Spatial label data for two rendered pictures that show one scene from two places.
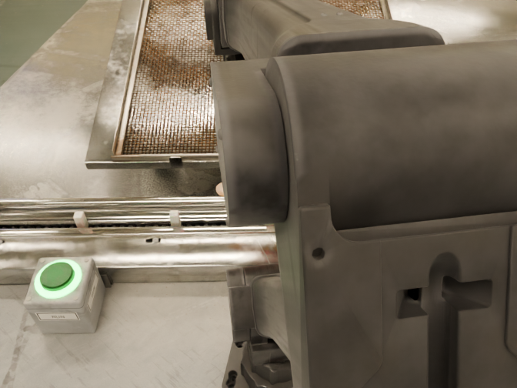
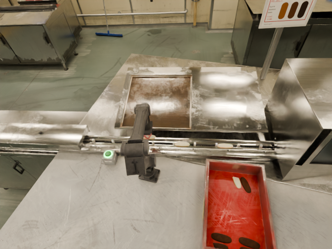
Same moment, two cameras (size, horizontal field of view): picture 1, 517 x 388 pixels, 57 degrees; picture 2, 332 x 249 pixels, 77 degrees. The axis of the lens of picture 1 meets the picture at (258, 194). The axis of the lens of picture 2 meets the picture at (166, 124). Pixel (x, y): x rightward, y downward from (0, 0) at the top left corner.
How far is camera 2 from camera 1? 0.73 m
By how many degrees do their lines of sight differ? 7
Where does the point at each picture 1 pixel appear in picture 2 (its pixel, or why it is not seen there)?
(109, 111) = (119, 114)
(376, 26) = (137, 138)
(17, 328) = (100, 163)
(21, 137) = (99, 118)
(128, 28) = (125, 91)
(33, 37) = (99, 66)
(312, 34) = (130, 139)
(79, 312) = (112, 161)
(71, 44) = (111, 89)
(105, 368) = (116, 172)
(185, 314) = not seen: hidden behind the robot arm
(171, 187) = not seen: hidden behind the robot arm
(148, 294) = not seen: hidden behind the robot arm
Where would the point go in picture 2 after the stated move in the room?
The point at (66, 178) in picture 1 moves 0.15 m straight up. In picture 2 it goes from (109, 130) to (104, 116)
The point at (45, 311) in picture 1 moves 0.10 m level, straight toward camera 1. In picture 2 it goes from (105, 160) to (112, 172)
